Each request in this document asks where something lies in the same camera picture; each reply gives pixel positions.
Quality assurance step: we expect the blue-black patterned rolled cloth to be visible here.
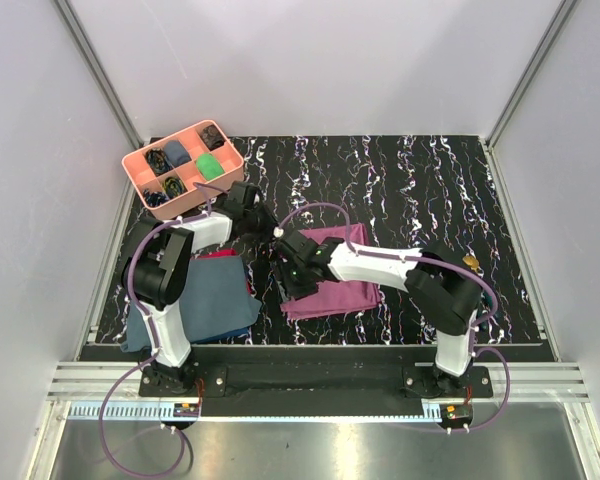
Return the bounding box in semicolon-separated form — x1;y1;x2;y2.
142;189;170;208

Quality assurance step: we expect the blue rolled cloth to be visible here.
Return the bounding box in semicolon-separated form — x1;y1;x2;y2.
163;140;191;168

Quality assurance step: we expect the black patterned rolled cloth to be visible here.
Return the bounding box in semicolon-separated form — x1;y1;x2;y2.
145;149;170;175

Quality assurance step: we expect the red folded cloth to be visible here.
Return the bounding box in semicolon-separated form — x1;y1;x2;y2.
199;248;255;296

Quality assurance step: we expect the dark patterned rolled cloth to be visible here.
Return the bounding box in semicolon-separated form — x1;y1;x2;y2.
199;124;225;151

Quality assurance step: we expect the green rolled cloth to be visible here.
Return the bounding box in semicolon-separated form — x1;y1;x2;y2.
195;153;225;181

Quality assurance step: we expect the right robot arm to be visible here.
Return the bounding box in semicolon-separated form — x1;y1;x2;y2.
273;227;486;397

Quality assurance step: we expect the purple satin napkin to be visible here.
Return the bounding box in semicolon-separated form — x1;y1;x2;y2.
280;223;381;320

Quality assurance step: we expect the yellow-black patterned rolled cloth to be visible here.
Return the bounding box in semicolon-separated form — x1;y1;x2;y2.
162;176;187;199

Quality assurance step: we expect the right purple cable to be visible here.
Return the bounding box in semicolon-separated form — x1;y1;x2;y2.
274;202;511;434

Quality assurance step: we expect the pink divided organizer tray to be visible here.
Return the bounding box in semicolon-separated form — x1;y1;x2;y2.
121;120;245;220

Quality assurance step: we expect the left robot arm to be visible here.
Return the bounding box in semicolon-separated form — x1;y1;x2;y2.
122;181;277;396

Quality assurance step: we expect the grey-blue folded cloth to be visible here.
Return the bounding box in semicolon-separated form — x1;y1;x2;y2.
119;256;262;354

